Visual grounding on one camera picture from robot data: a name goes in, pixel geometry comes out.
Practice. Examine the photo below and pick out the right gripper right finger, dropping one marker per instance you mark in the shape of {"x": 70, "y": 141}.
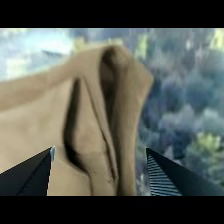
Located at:
{"x": 173, "y": 180}

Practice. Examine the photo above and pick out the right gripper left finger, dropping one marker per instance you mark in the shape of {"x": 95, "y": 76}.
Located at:
{"x": 28, "y": 176}

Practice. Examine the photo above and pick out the tan knitted sweater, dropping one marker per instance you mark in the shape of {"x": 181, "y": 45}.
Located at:
{"x": 93, "y": 110}

